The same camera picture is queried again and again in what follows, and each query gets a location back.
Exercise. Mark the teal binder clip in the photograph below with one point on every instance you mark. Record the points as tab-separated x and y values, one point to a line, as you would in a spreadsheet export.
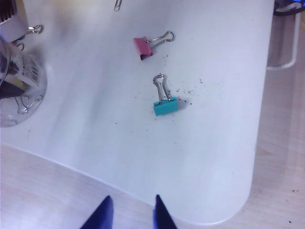
165	108

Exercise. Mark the pink binder clip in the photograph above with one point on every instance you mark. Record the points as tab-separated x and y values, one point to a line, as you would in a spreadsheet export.
143	46

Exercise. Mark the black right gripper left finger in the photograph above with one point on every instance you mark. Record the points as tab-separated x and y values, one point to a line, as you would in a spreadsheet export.
102	217

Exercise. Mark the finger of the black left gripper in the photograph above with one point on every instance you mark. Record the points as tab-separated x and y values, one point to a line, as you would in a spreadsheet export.
9	90

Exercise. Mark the blue binder clip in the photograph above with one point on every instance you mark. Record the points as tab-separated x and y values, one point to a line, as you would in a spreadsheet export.
31	30

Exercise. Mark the white desk riser board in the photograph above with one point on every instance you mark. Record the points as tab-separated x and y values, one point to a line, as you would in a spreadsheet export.
190	155

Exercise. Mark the round transparent plastic box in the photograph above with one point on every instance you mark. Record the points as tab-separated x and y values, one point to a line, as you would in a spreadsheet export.
35	71

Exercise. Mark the silver paper clip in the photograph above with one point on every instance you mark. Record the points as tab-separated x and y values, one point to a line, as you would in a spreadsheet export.
116	8

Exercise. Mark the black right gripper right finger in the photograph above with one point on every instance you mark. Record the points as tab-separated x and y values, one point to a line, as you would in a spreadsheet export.
162	218

